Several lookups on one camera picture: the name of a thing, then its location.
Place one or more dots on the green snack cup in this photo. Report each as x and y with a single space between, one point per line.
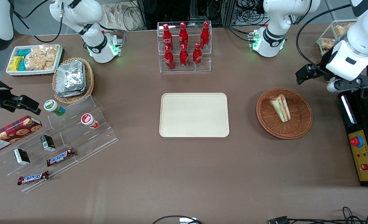
54 107

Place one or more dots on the red snack cup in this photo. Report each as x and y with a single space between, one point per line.
89 120

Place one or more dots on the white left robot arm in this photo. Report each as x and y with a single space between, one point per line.
274 34

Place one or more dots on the triangular sandwich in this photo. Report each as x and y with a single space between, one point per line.
281 107

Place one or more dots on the black appliance with yellow panel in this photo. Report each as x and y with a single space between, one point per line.
358 124

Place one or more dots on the white rectangular snack tray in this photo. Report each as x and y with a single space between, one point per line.
31 72

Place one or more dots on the brown wicker round basket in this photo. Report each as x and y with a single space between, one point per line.
299 121

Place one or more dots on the red emergency stop button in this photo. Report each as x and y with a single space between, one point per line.
356 141

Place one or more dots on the beige plastic serving tray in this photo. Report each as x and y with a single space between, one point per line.
193 115

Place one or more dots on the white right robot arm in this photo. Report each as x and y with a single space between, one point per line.
92 37

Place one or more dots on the clear acrylic stepped stand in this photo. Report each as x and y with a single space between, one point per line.
87 140

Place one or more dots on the brown Snickers bar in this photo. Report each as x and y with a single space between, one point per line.
60 157
33 178

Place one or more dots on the teal snack pack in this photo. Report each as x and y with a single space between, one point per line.
24 52
22 65

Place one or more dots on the light wicker oval basket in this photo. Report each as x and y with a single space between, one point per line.
89 81

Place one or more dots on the yellow snack pack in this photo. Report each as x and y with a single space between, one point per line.
14 63

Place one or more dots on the red tartan cookie box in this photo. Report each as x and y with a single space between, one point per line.
13 133

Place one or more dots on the beige cloth bag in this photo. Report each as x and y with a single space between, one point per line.
118 15

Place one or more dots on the red cola bottle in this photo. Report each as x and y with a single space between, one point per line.
184 57
183 35
166 37
169 59
205 34
197 56

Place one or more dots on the clear acrylic bottle rack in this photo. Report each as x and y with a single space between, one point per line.
187 70

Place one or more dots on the clear bag of rice crackers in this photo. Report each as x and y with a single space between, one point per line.
328 43
344 29

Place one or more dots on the silver foil pack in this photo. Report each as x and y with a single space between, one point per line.
70 94
70 76

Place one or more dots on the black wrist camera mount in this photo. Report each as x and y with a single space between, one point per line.
358 84

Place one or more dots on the small black box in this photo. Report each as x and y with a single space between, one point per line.
21 156
48 142

